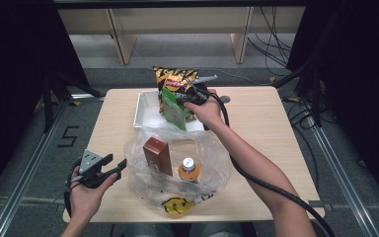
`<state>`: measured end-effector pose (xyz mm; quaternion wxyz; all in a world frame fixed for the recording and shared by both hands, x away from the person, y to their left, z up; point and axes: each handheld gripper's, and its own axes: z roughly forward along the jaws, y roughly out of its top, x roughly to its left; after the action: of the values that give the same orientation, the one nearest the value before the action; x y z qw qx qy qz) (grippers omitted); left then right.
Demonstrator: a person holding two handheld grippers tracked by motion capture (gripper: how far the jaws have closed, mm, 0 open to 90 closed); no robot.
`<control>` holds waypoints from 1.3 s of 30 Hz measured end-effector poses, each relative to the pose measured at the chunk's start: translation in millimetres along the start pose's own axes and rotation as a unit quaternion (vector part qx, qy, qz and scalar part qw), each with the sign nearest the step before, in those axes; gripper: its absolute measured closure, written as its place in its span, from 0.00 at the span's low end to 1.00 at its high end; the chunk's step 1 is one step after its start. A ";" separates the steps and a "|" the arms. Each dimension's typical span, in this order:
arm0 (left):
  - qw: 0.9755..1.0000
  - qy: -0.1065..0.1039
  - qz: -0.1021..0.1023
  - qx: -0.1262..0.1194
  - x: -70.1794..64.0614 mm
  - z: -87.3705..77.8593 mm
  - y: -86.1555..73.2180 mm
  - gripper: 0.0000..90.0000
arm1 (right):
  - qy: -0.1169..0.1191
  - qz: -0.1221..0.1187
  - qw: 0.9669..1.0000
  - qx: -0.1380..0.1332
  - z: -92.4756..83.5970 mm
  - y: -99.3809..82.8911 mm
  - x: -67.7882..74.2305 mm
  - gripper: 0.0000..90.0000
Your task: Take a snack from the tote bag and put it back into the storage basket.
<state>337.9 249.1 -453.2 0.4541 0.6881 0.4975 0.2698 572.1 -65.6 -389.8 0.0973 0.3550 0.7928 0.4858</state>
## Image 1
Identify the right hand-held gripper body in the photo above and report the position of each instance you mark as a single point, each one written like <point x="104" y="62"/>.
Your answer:
<point x="199" y="94"/>

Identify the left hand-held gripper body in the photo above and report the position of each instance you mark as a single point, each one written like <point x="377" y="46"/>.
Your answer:
<point x="90" y="163"/>

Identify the green snack packet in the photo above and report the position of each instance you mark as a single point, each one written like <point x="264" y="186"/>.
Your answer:
<point x="172" y="113"/>

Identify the yellow black chip bag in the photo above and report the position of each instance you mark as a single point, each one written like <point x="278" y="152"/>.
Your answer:
<point x="174" y="77"/>

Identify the white plastic tray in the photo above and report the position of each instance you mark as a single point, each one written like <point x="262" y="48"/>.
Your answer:
<point x="148" y="113"/>

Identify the clear plastic bag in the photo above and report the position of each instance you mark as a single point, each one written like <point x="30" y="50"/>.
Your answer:
<point x="210" y="154"/>

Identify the orange juice bottle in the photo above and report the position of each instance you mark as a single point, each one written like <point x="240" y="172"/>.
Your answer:
<point x="188" y="169"/>

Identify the person's right hand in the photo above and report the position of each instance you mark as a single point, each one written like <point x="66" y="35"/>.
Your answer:
<point x="209" y="113"/>

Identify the person's left hand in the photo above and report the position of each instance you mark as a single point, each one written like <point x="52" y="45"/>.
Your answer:
<point x="85" y="200"/>

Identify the grey round table grommet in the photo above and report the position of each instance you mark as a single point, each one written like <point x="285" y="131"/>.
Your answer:
<point x="225" y="99"/>

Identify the brown carton box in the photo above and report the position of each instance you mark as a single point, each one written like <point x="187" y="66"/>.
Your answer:
<point x="158" y="154"/>

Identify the beige wooden desk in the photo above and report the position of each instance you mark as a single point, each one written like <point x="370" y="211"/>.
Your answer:
<point x="177" y="19"/>

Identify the black metal stand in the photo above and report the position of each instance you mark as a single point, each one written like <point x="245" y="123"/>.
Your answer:
<point x="314" y="89"/>
<point x="47" y="98"/>

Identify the black curtain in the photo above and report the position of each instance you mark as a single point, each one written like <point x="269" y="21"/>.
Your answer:
<point x="13" y="82"/>
<point x="358" y="82"/>

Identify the aluminium floor rail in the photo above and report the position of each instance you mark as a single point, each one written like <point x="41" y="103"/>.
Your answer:
<point x="342" y="184"/>
<point x="26" y="171"/>

